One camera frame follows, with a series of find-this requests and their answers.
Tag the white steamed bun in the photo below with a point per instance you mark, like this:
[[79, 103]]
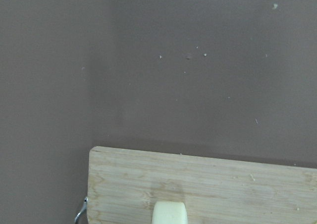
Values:
[[167, 212]]

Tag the bamboo cutting board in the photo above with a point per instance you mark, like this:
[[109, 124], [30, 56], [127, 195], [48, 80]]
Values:
[[124, 185]]

